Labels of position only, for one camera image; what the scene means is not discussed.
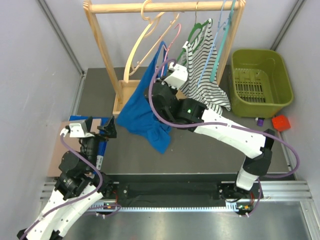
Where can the pink cardboard sheet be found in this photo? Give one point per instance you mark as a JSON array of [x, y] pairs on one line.
[[59, 150]]

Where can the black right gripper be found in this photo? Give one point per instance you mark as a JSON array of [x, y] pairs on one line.
[[173, 91]]

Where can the black white striped tank top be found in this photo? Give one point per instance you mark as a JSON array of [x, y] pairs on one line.
[[193, 57]]

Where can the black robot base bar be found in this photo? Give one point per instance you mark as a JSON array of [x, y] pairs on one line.
[[178, 190]]

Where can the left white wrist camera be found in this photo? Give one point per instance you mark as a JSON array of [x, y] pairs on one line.
[[77, 130]]

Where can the light blue thin hanger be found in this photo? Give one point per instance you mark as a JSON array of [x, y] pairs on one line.
[[212, 46]]

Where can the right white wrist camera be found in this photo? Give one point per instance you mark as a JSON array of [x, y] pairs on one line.
[[177, 75]]

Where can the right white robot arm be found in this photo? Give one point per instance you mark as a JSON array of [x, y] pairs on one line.
[[194, 116]]

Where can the red cube block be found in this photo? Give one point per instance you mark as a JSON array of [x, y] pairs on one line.
[[281, 123]]

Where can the blue binder folder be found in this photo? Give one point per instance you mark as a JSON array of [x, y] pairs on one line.
[[102, 145]]

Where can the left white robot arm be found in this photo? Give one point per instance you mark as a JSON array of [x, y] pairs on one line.
[[80, 183]]

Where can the small purple bottle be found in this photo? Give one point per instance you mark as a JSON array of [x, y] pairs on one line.
[[259, 121]]

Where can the pink wire hanger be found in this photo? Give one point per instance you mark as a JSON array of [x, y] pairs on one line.
[[167, 49]]

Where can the green plastic hanger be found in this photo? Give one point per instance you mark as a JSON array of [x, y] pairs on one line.
[[197, 28]]

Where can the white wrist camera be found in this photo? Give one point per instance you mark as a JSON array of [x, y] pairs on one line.
[[177, 75], [77, 130]]

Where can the blue tank top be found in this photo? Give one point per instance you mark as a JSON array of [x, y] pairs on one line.
[[137, 116]]

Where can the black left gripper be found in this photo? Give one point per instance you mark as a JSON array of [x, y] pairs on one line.
[[112, 130]]

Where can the wooden hanger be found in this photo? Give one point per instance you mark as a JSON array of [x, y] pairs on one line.
[[130, 69]]

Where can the olive green plastic basket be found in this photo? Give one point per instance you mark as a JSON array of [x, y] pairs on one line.
[[259, 85]]

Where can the teal plastic hanger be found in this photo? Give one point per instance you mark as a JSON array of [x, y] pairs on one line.
[[225, 27]]

